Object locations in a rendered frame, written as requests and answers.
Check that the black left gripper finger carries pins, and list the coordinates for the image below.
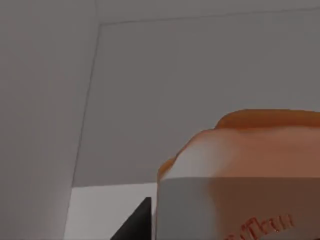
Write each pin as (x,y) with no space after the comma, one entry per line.
(140,225)

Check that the orange and white bottle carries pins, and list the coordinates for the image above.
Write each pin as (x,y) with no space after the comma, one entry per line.
(237,180)

